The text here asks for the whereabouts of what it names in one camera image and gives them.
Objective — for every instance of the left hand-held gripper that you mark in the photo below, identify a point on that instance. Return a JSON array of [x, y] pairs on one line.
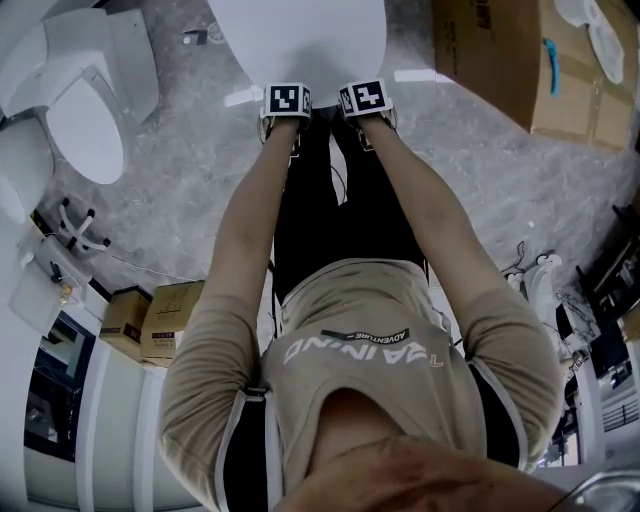
[[282, 100]]

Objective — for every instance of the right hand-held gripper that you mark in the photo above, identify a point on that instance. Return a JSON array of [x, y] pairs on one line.
[[367, 97]]

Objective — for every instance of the person's left forearm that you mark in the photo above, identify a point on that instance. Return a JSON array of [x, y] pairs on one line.
[[245, 220]]

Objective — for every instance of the person's right forearm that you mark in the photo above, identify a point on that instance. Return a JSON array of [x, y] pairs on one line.
[[430, 210]]

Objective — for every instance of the white toilet with tall tank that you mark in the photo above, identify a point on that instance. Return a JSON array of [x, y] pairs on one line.
[[85, 125]]

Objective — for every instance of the round floor drain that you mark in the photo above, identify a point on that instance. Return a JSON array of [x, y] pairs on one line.
[[216, 32]]

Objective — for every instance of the black trousers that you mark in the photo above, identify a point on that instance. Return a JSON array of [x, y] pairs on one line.
[[310, 210]]

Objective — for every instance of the large cardboard box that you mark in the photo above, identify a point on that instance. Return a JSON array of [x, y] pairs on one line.
[[500, 60]]

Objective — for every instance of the white office chair base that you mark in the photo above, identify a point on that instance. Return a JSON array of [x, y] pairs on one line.
[[75, 227]]

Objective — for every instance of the white oval pad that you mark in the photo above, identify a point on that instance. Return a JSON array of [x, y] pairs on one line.
[[607, 50]]

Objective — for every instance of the cardboard box with printed lines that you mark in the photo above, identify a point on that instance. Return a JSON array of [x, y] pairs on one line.
[[170, 320]]

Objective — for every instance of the small cardboard box dark label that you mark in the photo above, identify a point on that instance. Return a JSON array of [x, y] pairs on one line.
[[125, 310]]

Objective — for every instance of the beige t-shirt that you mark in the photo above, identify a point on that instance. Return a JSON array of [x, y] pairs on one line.
[[360, 390]]

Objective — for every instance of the marble pattern sample board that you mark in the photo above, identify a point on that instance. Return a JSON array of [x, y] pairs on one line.
[[580, 320]]

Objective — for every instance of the white square panel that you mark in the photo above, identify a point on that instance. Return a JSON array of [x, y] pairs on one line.
[[35, 300]]

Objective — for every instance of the black grey-edged harness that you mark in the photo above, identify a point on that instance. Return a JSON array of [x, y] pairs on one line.
[[250, 450]]

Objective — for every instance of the person's neck and face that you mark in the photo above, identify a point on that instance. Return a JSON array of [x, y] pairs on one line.
[[410, 475]]

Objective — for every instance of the dark window with white frame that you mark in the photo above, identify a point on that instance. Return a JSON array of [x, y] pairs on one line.
[[55, 400]]

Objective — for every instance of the grey head mount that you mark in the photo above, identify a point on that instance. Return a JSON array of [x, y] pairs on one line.
[[610, 492]]

